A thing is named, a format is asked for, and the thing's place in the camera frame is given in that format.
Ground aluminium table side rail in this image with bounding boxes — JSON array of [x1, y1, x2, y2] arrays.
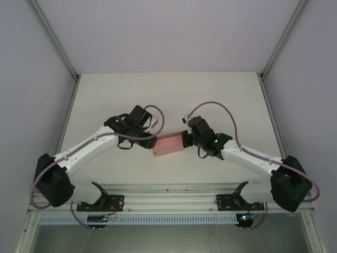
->
[[259, 75, 290, 160], [42, 75, 81, 190]]

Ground aluminium frame post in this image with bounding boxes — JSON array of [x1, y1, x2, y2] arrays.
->
[[27, 0, 81, 82], [259, 0, 310, 80]]

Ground aluminium mounting rail beam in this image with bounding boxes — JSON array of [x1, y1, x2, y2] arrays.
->
[[27, 184, 315, 214]]

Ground pink cloth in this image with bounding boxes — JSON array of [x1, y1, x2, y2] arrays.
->
[[153, 132, 185, 158]]

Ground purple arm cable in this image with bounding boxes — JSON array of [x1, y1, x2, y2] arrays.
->
[[30, 104, 165, 230], [185, 100, 321, 230]]

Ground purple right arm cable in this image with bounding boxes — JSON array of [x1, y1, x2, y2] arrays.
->
[[185, 100, 321, 230]]

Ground slotted light blue cable duct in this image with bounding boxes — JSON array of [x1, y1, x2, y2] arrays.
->
[[38, 213, 237, 225]]

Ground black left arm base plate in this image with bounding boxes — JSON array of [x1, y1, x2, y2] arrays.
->
[[76, 194, 125, 212]]

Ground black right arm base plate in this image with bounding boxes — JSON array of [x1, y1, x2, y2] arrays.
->
[[216, 194, 265, 212]]

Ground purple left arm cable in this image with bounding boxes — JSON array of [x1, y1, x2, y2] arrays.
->
[[30, 104, 165, 230]]

